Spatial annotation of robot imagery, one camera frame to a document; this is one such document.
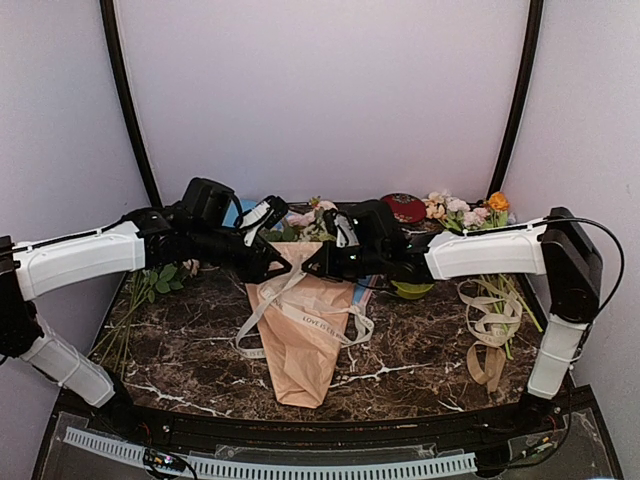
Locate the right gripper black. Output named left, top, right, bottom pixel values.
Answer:
left=302, top=239, right=387, bottom=283

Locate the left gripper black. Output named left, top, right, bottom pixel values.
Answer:
left=190, top=223, right=291, bottom=283

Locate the pink rose fake flower stem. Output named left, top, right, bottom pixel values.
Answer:
left=284, top=197, right=337, bottom=242

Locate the beige pink wrapping paper sheet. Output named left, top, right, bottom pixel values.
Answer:
left=246, top=242, right=354, bottom=409

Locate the white printed ribbon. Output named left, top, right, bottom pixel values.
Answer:
left=234, top=268, right=374, bottom=359

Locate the brown twine ribbon bundle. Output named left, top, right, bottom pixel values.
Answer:
left=457, top=278, right=523, bottom=394

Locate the pile of fake flowers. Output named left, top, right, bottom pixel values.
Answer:
left=422, top=189, right=544, bottom=361
left=91, top=259, right=201, bottom=379

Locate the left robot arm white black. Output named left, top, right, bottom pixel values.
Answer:
left=1, top=178, right=291, bottom=436

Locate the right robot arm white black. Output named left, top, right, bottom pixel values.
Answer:
left=302, top=200, right=612, bottom=434

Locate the blue wrapping paper sheet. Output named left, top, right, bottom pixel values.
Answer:
left=222, top=199, right=257, bottom=227

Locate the lime green bowl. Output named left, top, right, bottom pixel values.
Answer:
left=391, top=281, right=434, bottom=300

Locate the red round embroidered cushion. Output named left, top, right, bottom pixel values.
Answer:
left=381, top=193, right=427, bottom=224

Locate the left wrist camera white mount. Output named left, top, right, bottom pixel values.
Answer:
left=234, top=195, right=288, bottom=247

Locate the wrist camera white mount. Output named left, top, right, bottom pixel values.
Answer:
left=234, top=195, right=288, bottom=247
left=322, top=198, right=401, bottom=249

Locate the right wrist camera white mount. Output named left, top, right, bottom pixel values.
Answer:
left=322, top=198, right=401, bottom=249

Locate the right black frame post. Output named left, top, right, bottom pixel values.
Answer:
left=487, top=0, right=545, bottom=197

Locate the black frame post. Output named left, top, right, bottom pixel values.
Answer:
left=487, top=0, right=545, bottom=197
left=99, top=0, right=162, bottom=207

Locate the white slotted cable duct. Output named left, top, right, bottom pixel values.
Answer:
left=63, top=427, right=477, bottom=479

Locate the left black frame post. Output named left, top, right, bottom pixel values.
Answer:
left=99, top=0, right=162, bottom=207

